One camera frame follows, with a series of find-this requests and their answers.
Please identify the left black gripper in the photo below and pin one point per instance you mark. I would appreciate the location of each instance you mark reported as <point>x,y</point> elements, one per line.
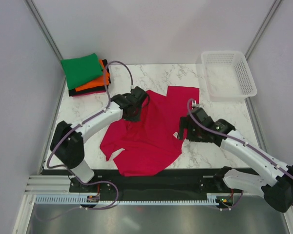
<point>136,118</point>

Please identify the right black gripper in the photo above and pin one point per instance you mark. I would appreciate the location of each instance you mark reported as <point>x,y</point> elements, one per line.
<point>184,123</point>

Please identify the red t-shirt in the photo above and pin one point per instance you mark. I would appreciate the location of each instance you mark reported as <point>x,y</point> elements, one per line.
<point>149,145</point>

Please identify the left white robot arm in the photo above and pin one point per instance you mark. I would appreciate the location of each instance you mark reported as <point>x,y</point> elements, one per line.
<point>67,145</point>

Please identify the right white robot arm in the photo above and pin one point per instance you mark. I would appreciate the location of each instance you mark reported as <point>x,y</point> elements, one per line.
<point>273,180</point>

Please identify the folded orange t-shirt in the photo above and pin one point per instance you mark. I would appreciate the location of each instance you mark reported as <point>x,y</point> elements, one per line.
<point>98,82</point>

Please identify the folded green t-shirt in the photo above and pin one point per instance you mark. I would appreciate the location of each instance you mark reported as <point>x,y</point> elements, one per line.
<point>79,71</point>

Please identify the folded black t-shirt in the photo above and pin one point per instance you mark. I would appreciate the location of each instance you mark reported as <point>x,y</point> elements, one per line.
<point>102,88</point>

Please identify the white plastic basket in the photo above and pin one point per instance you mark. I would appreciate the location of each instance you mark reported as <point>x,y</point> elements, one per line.
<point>227,76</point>

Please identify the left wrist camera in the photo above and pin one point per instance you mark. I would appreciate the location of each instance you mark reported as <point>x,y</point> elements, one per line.
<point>138,95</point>

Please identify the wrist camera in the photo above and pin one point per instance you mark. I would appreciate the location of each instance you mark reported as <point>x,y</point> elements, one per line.
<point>138,95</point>
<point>202,117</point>

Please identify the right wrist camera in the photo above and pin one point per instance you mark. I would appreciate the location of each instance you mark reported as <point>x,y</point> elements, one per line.
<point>202,117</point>

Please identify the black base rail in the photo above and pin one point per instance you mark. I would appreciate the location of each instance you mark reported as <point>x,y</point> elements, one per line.
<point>167,185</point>

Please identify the white slotted cable duct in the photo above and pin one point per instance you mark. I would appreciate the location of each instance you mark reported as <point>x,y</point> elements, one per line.
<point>211,200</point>

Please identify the left aluminium frame post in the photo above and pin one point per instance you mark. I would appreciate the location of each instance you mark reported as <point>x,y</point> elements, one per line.
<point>39,20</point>

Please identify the aluminium frame post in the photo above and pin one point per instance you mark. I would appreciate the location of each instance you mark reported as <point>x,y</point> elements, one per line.
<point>264,25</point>
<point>39,20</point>

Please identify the right aluminium frame post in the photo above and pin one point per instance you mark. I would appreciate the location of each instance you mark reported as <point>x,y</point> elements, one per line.
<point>264,25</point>

